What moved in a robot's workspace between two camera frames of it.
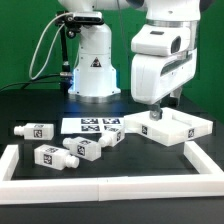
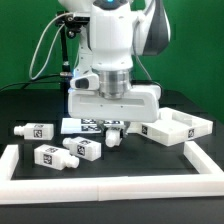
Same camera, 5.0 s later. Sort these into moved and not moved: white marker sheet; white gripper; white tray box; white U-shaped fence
Moved: white gripper
Not moved: white marker sheet; white tray box; white U-shaped fence
